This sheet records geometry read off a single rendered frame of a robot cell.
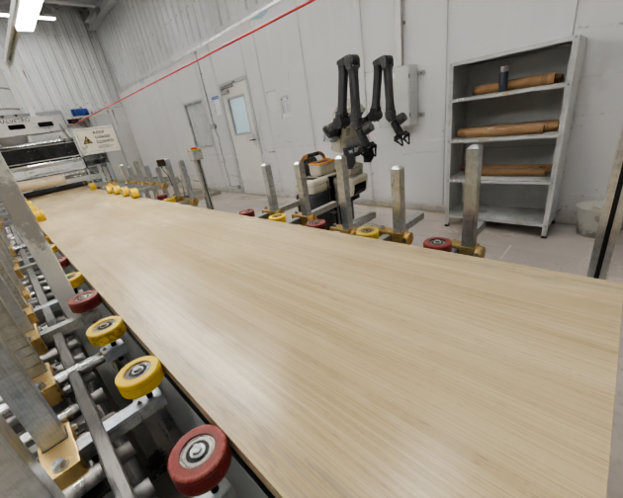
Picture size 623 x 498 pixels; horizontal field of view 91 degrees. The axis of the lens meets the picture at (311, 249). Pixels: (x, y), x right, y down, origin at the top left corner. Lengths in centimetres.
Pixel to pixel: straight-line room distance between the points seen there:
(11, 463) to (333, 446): 34
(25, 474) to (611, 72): 372
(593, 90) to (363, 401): 338
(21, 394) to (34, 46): 1142
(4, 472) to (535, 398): 62
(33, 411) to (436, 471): 62
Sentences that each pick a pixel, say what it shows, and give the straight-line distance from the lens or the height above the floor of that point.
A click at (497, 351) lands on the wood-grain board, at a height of 90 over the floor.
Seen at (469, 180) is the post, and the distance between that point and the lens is 105.
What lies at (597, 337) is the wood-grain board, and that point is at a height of 90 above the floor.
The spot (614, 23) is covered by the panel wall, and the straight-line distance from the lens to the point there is 364.
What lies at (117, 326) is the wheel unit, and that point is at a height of 90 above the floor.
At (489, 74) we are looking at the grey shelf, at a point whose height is 142.
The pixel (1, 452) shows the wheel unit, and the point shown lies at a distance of 45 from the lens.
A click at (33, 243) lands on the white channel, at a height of 108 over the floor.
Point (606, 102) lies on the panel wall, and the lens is 363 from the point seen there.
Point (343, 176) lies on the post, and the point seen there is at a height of 106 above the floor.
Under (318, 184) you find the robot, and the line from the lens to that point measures 266.
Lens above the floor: 130
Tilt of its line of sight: 23 degrees down
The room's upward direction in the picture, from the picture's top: 9 degrees counter-clockwise
